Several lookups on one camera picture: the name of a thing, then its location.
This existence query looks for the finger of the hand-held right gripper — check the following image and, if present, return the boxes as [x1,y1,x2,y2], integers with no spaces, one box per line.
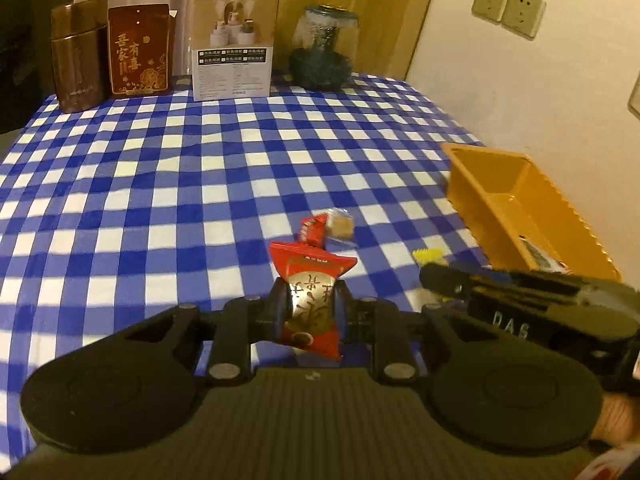
[419,263,483,305]
[446,259,512,278]

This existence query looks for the red snack packet gold label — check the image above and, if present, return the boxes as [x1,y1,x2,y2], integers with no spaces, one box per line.
[268,240,359,362]

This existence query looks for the glass jar dark contents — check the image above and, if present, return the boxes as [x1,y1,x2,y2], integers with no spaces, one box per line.
[289,5,360,92]

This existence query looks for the red white printed cloth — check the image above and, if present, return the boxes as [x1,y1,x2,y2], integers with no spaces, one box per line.
[575,446,640,480]

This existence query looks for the orange plastic tray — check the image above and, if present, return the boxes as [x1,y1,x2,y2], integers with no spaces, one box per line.
[441,142,622,282]

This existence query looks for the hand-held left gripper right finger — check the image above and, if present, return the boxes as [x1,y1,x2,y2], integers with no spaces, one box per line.
[331,280,503,387]

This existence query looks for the brown candy clear wrapper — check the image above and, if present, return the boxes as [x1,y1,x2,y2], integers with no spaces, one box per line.
[324,208,359,248]

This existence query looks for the white product box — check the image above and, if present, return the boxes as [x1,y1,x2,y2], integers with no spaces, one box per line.
[192,0,280,103]

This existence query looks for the person's right forearm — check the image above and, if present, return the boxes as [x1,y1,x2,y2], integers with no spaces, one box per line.
[596,391,640,455]

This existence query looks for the clear seaweed snack packet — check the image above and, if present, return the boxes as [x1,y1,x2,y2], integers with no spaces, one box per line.
[517,235,572,275]

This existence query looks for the blue white checkered tablecloth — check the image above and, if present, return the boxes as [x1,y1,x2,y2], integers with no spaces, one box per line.
[0,72,506,413]

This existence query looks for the yellow green candy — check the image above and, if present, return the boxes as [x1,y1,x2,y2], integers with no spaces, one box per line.
[413,247,446,267]

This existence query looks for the dark chair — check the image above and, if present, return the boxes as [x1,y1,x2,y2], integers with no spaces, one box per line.
[0,0,76,135]

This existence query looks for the red box gold print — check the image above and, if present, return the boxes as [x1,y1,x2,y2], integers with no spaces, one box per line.
[107,2,177,98]

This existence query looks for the beige wall socket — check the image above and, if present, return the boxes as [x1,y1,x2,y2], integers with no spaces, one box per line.
[627,70,640,120]
[472,0,510,24]
[500,0,547,39]

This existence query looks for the brown metal tin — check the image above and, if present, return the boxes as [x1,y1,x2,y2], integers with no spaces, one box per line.
[50,0,111,114]

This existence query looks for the small red candy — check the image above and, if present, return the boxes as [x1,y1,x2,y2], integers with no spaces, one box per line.
[298,214,329,247]

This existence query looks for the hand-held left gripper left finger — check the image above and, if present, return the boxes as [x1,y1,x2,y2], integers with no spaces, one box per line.
[106,277,293,387]

